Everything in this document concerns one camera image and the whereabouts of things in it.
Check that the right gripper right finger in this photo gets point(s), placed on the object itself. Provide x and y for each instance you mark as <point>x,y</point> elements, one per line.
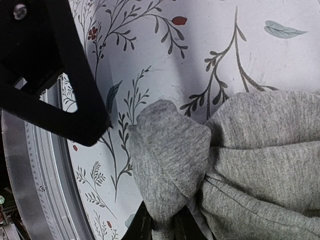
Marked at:
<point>185,226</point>

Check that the front aluminium rail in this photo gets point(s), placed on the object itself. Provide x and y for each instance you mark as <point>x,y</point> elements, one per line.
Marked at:
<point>43,182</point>

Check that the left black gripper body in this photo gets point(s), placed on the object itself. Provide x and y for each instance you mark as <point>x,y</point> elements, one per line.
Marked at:
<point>28,48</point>

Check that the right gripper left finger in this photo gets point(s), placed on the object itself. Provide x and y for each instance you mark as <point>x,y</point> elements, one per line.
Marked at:
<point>141,225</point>

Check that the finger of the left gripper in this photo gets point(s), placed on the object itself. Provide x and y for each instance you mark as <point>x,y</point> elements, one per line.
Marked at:
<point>91,119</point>

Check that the grey boxer briefs white trim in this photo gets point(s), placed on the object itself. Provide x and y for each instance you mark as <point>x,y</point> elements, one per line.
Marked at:
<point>254,166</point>

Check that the floral tablecloth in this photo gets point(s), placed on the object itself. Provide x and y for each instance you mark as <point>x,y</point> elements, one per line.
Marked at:
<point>196,53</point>

